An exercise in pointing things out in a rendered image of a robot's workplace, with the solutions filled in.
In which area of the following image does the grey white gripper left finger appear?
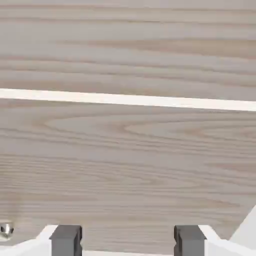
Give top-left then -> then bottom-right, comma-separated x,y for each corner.
0,224 -> 83,256

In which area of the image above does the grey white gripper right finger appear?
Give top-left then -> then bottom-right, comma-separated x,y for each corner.
173,224 -> 256,256

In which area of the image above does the light wood cabinet door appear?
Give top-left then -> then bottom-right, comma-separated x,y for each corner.
0,97 -> 256,256
0,0 -> 256,102

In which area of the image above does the light wood cabinet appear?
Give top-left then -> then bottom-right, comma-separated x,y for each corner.
0,0 -> 256,256

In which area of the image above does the silver metal door handle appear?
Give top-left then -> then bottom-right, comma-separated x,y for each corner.
0,220 -> 15,241

